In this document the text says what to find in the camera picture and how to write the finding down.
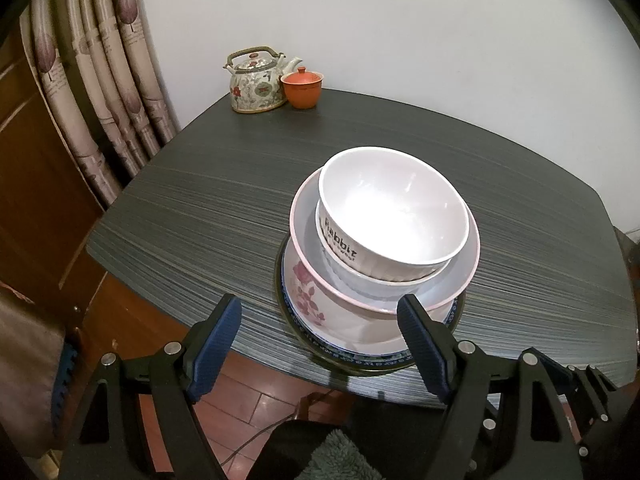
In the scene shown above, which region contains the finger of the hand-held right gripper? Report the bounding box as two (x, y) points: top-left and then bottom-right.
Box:
(566, 366), (602, 403)
(585, 364), (621, 397)

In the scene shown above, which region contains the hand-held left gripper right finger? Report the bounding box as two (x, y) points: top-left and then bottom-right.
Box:
(397, 294), (584, 480)

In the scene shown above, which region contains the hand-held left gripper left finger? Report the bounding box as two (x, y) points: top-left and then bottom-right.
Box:
(60, 294), (243, 480)

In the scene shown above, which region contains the pink bowl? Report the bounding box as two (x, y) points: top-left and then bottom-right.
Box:
(289, 165), (482, 314)

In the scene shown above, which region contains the blue floral plate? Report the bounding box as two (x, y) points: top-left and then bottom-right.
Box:
(274, 235), (467, 376)

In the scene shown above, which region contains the white bowl with blue band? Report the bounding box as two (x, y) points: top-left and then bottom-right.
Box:
(315, 200), (454, 297)

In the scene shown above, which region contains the white plate with pink flower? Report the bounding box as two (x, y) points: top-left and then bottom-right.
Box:
(281, 245), (451, 357)

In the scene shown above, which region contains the small white ribbed bowl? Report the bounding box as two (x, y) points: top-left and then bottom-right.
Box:
(316, 146), (471, 284)

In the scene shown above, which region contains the dark clothing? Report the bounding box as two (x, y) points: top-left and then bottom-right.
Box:
(260, 417), (351, 480)

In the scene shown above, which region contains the green fuzzy cloth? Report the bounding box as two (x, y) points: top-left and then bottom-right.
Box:
(299, 429), (383, 480)

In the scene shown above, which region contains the blue knitted cushion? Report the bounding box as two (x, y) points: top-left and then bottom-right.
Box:
(50, 340), (82, 423)

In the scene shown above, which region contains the beige cloth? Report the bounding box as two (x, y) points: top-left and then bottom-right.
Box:
(0, 285), (67, 458)

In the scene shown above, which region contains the brown wooden door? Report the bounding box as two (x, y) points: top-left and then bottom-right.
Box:
(0, 25), (132, 311)

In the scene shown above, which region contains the floral ceramic teapot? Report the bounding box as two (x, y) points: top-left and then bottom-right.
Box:
(223, 47), (304, 114)

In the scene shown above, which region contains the orange lidded cup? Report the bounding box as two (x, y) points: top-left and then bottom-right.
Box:
(280, 66), (325, 110)

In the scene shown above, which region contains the beige patterned curtain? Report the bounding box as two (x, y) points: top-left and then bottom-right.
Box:
(20, 0), (181, 207)

